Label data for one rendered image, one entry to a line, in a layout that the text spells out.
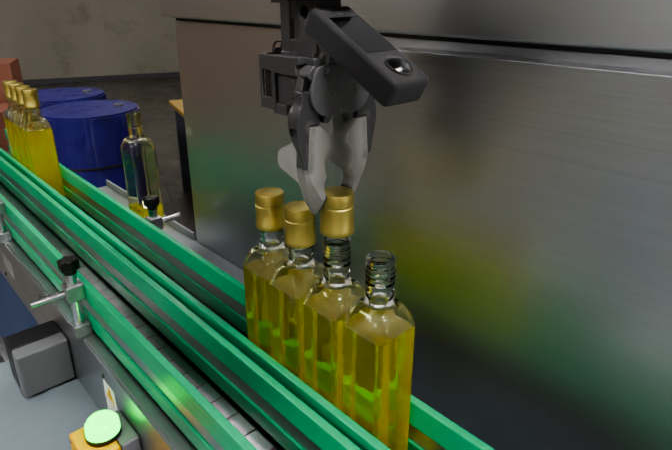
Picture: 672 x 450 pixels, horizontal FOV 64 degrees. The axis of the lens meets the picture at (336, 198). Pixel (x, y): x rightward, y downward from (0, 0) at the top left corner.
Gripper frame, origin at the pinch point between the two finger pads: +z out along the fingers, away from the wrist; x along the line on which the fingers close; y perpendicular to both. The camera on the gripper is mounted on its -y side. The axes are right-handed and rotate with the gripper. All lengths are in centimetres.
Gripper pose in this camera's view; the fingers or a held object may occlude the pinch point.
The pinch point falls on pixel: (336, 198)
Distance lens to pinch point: 54.0
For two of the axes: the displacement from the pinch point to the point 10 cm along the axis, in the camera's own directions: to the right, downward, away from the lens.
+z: 0.0, 9.3, 3.6
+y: -6.7, -2.6, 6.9
